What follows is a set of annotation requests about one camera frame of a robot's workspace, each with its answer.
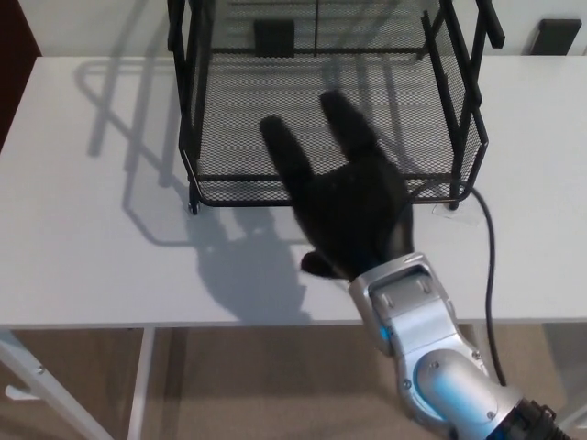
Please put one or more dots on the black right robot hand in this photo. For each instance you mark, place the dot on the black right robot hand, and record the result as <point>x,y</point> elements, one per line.
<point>348,215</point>

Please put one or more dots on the black mesh file tray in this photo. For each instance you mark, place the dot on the black mesh file tray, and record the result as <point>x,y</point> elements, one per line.
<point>229,137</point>

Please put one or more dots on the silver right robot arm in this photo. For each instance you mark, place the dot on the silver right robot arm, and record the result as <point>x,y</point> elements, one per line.
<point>431,348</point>

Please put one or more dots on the white desk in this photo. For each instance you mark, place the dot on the white desk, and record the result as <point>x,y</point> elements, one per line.
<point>114,256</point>

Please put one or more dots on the clear tape piece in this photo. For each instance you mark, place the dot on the clear tape piece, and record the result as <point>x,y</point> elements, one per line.
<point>465,217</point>

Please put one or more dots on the dark red door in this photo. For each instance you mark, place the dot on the dark red door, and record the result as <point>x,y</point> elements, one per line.
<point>16,55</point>

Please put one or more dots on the black rectangular wall plate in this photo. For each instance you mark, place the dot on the black rectangular wall plate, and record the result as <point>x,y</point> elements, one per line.
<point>273,39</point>
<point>558,36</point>

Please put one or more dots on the black metal file rack frame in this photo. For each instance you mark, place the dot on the black metal file rack frame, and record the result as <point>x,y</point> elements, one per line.
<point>494,27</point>

